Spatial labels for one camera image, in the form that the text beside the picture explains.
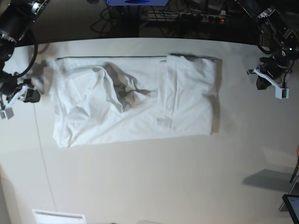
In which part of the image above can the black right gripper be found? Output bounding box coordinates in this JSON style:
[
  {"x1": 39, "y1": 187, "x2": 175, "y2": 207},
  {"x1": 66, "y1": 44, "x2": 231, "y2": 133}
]
[{"x1": 23, "y1": 89, "x2": 41, "y2": 103}]

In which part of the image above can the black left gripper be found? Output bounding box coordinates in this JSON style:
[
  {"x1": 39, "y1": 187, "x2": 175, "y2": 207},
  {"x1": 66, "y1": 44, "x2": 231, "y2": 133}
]
[{"x1": 256, "y1": 76, "x2": 269, "y2": 90}]

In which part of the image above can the white T-shirt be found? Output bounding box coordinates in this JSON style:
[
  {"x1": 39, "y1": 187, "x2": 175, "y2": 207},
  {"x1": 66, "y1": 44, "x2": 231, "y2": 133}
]
[{"x1": 43, "y1": 55, "x2": 221, "y2": 148}]

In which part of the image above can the black power strip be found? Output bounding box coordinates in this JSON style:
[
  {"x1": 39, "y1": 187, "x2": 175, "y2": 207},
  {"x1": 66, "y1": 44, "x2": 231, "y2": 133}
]
[{"x1": 180, "y1": 13, "x2": 232, "y2": 24}]

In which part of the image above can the white paper sheet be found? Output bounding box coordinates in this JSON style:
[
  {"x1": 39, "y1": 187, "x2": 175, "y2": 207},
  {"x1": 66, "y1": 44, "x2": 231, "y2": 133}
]
[{"x1": 32, "y1": 210, "x2": 87, "y2": 224}]

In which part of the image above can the tablet with grey stand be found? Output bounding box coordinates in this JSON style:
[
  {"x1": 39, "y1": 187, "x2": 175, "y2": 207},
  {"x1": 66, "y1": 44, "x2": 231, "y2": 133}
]
[{"x1": 279, "y1": 177, "x2": 299, "y2": 224}]

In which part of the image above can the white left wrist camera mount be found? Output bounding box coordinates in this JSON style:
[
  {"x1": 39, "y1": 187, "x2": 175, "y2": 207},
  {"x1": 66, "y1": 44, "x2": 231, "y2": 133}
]
[{"x1": 247, "y1": 68, "x2": 289, "y2": 99}]

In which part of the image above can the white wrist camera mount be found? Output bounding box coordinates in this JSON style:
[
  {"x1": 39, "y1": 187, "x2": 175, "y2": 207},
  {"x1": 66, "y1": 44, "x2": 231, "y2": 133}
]
[
  {"x1": 247, "y1": 68, "x2": 289, "y2": 99},
  {"x1": 0, "y1": 79, "x2": 34, "y2": 119}
]

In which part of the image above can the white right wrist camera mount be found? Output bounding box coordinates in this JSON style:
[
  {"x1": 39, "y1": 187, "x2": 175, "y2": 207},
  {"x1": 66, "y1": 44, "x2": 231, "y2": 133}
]
[{"x1": 0, "y1": 79, "x2": 34, "y2": 119}]

